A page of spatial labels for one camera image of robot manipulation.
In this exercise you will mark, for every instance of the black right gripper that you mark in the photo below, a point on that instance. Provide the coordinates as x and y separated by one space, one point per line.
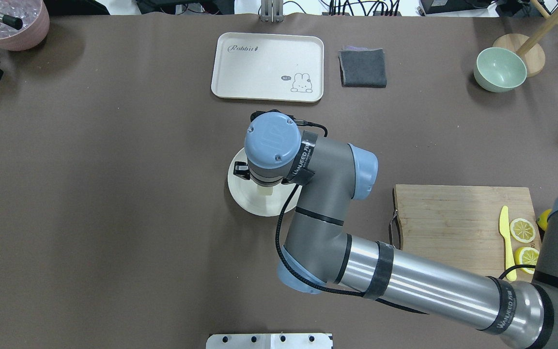
239 170

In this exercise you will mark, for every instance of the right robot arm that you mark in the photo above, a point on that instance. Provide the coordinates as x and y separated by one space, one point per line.
316 255

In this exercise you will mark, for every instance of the cream rabbit tray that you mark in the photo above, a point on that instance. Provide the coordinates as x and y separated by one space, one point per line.
269 67

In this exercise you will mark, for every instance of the cream round plate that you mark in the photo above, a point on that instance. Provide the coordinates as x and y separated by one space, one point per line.
244 192

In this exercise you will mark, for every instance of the grey folded cloth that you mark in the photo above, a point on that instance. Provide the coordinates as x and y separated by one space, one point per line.
363 67

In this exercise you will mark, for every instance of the bamboo cutting board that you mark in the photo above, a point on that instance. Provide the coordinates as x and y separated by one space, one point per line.
458 225

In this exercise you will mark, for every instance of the light green bowl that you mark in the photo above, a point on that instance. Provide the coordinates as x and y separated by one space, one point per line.
499 70

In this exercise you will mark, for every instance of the lemon half slice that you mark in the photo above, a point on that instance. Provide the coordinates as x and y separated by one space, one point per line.
527 256
522 230

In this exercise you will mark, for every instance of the yellow plastic knife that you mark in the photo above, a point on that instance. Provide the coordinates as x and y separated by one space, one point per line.
504 231

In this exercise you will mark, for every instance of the whole yellow lemon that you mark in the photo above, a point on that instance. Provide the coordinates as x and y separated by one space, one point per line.
542 219

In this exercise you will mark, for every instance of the wooden cup tree stand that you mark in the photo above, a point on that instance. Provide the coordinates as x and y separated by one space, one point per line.
528 48

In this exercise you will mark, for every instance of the aluminium frame post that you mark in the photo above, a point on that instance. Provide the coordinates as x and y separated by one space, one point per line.
271 11

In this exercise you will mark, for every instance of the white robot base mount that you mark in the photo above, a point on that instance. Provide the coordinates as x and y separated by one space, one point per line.
316 340

